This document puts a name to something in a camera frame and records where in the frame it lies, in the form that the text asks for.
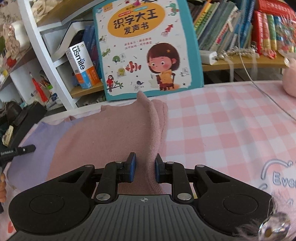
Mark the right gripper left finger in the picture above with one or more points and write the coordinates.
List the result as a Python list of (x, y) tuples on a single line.
[(113, 174)]

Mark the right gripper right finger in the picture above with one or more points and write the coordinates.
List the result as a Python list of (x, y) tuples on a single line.
[(174, 174)]

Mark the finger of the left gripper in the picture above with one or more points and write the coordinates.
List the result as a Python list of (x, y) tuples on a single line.
[(8, 154)]

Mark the pink and purple sweater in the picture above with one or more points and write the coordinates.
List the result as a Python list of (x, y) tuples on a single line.
[(107, 136)]

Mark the person's left hand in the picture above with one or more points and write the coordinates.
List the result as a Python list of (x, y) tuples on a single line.
[(3, 188)]

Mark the red tassel ornament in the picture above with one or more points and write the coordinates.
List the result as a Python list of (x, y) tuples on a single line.
[(39, 90)]

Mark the pink checked table cloth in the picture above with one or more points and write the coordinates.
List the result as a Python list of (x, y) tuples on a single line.
[(243, 130)]

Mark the white wooden shelf unit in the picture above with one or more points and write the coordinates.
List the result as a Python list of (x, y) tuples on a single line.
[(45, 36)]

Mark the usmile white orange box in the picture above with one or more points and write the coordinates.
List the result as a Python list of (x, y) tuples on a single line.
[(82, 65)]

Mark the white charger plug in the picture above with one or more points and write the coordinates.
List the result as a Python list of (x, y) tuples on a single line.
[(208, 57)]

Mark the children's sound book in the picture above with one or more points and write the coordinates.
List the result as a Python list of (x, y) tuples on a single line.
[(147, 46)]

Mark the blue books stack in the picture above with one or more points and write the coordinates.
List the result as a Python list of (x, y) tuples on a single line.
[(89, 38)]

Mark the pink plush toy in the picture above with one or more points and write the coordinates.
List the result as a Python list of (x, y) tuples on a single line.
[(289, 79)]

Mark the row of colourful books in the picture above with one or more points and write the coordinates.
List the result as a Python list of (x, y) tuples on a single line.
[(217, 24)]

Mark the red book set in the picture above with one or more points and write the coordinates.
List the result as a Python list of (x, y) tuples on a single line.
[(273, 28)]

